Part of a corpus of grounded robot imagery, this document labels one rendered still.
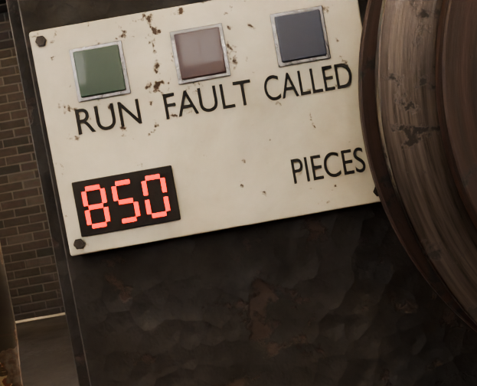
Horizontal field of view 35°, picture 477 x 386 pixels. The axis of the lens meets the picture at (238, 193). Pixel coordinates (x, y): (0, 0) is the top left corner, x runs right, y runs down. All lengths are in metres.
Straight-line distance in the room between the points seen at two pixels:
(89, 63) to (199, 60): 0.09
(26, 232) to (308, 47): 6.28
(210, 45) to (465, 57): 0.21
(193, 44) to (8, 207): 6.27
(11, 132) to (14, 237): 0.89
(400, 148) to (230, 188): 0.17
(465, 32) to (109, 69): 0.27
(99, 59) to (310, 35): 0.17
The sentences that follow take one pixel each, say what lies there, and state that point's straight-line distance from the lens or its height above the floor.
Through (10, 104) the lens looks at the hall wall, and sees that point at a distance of 6.84.
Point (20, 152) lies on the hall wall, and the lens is 6.80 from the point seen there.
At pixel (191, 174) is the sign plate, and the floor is 1.11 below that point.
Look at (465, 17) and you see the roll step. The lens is 0.49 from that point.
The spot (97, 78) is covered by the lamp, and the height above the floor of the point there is 1.19.
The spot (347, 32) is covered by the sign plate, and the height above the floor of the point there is 1.20.
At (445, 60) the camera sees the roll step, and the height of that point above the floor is 1.15.
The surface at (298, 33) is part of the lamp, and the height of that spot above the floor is 1.20.
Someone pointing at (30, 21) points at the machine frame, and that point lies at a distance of 0.66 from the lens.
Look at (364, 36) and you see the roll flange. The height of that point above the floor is 1.18.
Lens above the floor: 1.12
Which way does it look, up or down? 3 degrees down
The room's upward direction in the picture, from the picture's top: 10 degrees counter-clockwise
